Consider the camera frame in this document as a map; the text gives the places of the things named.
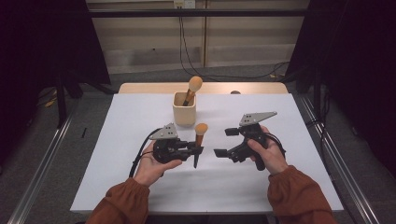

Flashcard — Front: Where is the black curtain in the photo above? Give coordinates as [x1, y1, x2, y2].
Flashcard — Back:
[0, 0, 111, 162]
[286, 0, 396, 178]

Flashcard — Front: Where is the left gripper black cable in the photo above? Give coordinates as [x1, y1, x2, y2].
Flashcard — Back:
[128, 127, 163, 179]

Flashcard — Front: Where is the person's left hand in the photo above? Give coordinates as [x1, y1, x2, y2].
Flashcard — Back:
[133, 140, 183, 188]

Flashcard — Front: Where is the large round makeup brush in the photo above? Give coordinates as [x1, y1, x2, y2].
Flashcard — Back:
[181, 76, 204, 107]

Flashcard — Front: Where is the aluminium floor rail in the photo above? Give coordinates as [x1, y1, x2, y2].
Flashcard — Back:
[298, 94, 381, 224]
[7, 96, 80, 224]

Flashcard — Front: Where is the person's right hand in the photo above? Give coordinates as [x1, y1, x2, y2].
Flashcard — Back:
[247, 125, 289, 175]

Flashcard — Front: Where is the beige square cup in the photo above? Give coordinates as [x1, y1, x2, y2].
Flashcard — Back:
[172, 91, 197, 127]

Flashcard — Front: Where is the black floor cable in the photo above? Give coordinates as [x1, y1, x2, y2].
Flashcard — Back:
[306, 88, 332, 162]

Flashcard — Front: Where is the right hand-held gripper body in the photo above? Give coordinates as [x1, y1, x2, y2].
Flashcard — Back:
[227, 111, 278, 172]

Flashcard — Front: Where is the small black makeup brush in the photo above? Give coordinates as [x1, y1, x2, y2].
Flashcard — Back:
[192, 122, 209, 170]

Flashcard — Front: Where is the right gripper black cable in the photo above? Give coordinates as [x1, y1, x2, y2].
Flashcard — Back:
[264, 132, 287, 157]

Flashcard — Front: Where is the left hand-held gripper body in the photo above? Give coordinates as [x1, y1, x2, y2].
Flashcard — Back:
[148, 122, 191, 165]

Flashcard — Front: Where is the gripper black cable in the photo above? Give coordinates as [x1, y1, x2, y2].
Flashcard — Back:
[264, 132, 287, 157]
[128, 127, 163, 179]

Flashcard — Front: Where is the white table sheet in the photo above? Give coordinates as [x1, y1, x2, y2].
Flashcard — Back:
[69, 92, 345, 215]

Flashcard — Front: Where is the white wall socket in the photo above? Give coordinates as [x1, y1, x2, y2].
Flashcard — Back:
[173, 0, 196, 9]

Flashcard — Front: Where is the black wall cable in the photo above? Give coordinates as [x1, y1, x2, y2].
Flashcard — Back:
[177, 6, 290, 81]

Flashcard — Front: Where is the black stand post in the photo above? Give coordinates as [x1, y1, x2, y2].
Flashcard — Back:
[312, 68, 322, 119]
[55, 74, 68, 129]

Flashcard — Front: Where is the black horizontal bar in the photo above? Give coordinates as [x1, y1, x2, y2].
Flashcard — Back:
[88, 8, 309, 18]

